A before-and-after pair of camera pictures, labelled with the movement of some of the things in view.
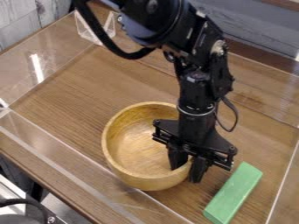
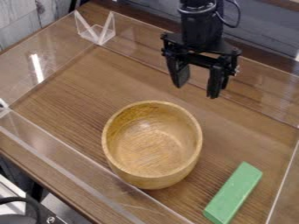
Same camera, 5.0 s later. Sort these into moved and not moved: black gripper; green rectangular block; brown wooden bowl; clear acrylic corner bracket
Moved: black gripper
Not moved: green rectangular block; brown wooden bowl; clear acrylic corner bracket
